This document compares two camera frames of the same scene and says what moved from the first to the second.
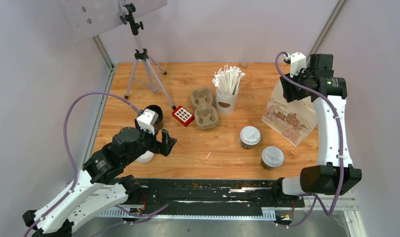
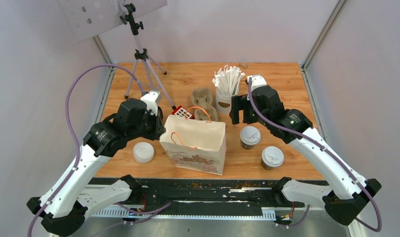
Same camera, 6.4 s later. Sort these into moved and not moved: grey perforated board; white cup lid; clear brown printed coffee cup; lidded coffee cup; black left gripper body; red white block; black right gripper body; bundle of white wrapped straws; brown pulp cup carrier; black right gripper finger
Moved: black right gripper finger; clear brown printed coffee cup; black left gripper body; black right gripper body
Not moved: red white block; white cup lid; lidded coffee cup; brown pulp cup carrier; bundle of white wrapped straws; grey perforated board
